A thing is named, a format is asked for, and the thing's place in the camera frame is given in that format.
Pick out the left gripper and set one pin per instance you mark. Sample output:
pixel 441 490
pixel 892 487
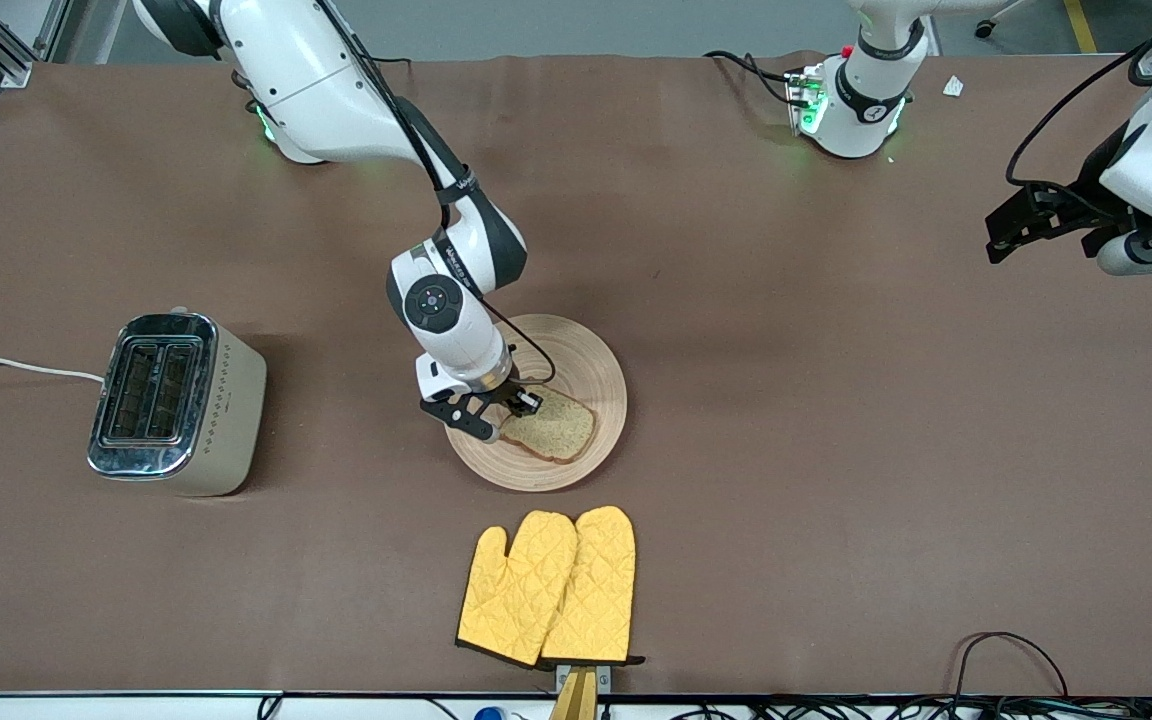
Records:
pixel 1083 192

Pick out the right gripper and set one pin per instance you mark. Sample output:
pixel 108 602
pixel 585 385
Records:
pixel 508 394

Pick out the brown bread slice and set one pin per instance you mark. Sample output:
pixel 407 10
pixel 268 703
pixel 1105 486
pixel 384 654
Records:
pixel 556 430

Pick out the round wooden plate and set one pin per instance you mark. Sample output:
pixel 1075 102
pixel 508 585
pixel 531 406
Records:
pixel 581 365

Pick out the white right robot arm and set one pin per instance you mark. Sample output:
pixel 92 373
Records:
pixel 306 80

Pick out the beige chrome two-slot toaster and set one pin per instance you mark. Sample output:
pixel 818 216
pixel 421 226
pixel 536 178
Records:
pixel 226 410

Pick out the white paper scrap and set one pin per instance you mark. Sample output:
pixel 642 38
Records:
pixel 953 86

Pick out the yellow quilted oven mitt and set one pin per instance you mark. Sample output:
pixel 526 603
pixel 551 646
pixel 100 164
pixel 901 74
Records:
pixel 596 590
pixel 516 590

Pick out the black caster wheel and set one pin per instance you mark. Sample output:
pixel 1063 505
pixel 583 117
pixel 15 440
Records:
pixel 985 30

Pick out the brown table cover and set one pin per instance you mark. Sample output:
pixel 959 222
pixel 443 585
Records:
pixel 736 250

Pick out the small blue object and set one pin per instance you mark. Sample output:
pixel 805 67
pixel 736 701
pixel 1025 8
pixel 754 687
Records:
pixel 489 714

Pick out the small metal bracket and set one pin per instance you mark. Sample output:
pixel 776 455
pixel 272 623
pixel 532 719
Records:
pixel 604 676

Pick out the aluminium frame profile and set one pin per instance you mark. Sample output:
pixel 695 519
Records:
pixel 6 58

